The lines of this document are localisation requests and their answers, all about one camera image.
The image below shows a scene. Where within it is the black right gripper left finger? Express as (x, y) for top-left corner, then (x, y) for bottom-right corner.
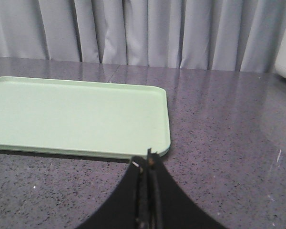
(78, 156), (148, 229)

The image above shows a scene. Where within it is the grey pleated curtain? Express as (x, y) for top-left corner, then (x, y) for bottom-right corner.
(0, 0), (286, 72)

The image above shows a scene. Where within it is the light green plastic tray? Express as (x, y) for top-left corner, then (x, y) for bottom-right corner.
(0, 76), (171, 159)

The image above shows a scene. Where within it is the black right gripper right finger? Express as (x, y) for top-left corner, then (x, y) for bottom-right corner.
(147, 149), (225, 229)

